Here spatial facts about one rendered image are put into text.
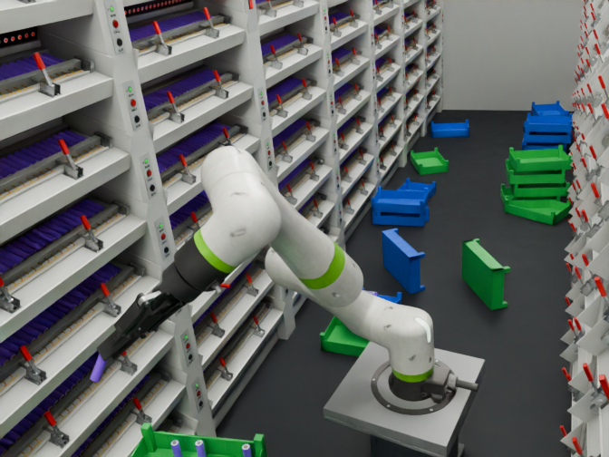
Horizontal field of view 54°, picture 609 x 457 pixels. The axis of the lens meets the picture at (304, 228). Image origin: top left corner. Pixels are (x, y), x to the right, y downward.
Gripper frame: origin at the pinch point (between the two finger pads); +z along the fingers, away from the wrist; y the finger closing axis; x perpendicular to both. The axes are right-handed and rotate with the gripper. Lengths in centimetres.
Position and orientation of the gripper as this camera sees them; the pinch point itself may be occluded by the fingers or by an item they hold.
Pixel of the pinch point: (118, 342)
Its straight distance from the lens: 116.3
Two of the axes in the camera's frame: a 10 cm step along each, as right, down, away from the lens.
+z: -7.2, 6.5, 2.6
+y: 4.0, 0.8, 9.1
